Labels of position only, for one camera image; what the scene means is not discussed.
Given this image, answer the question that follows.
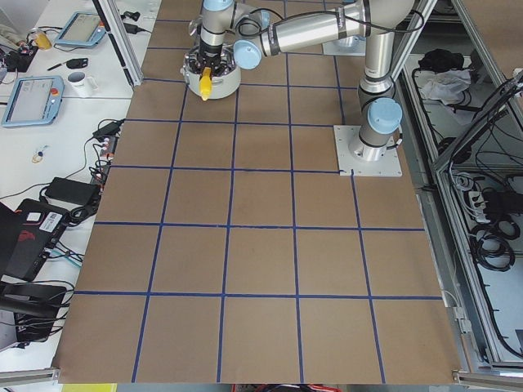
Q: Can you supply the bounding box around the blue teach pendant far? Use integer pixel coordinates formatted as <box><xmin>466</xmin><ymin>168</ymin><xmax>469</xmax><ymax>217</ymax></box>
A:
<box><xmin>55</xmin><ymin>11</ymin><xmax>106</xmax><ymax>48</ymax></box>

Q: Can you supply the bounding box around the pale green cooking pot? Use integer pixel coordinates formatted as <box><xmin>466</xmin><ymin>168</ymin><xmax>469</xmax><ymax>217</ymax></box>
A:
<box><xmin>181</xmin><ymin>65</ymin><xmax>241</xmax><ymax>100</ymax></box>

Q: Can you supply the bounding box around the blue teach pendant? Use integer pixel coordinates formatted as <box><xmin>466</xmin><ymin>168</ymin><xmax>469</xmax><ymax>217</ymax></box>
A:
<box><xmin>1</xmin><ymin>76</ymin><xmax>65</xmax><ymax>127</ymax></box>
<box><xmin>55</xmin><ymin>11</ymin><xmax>106</xmax><ymax>48</ymax></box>

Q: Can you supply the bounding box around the blue teach pendant near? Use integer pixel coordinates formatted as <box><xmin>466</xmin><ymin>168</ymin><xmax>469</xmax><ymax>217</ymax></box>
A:
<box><xmin>1</xmin><ymin>76</ymin><xmax>65</xmax><ymax>127</ymax></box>

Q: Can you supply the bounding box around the black power adapter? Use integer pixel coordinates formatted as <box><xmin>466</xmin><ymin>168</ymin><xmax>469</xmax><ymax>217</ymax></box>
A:
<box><xmin>44</xmin><ymin>177</ymin><xmax>101</xmax><ymax>206</ymax></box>

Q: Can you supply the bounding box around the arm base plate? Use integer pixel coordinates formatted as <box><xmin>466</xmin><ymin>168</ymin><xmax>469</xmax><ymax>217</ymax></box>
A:
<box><xmin>322</xmin><ymin>36</ymin><xmax>366</xmax><ymax>56</ymax></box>
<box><xmin>333</xmin><ymin>125</ymin><xmax>402</xmax><ymax>177</ymax></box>

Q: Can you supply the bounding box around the white mug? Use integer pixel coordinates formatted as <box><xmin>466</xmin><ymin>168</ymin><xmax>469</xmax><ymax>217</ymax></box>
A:
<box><xmin>67</xmin><ymin>71</ymin><xmax>99</xmax><ymax>98</ymax></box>

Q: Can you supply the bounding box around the yellow corn cob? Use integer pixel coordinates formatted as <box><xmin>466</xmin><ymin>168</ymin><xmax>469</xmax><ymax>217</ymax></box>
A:
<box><xmin>199</xmin><ymin>67</ymin><xmax>212</xmax><ymax>101</ymax></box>

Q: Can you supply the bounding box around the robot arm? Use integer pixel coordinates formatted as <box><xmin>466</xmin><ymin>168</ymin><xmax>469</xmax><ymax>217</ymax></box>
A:
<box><xmin>184</xmin><ymin>1</ymin><xmax>413</xmax><ymax>162</ymax></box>

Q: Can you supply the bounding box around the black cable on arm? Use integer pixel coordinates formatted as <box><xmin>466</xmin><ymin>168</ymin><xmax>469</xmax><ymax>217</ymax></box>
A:
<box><xmin>236</xmin><ymin>7</ymin><xmax>287</xmax><ymax>38</ymax></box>

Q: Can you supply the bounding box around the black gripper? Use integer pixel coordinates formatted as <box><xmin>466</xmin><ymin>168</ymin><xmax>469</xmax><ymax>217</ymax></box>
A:
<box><xmin>195</xmin><ymin>51</ymin><xmax>229</xmax><ymax>78</ymax></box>

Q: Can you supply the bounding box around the aluminium frame post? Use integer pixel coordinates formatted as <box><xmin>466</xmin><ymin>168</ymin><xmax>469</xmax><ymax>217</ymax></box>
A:
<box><xmin>92</xmin><ymin>0</ymin><xmax>144</xmax><ymax>88</ymax></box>

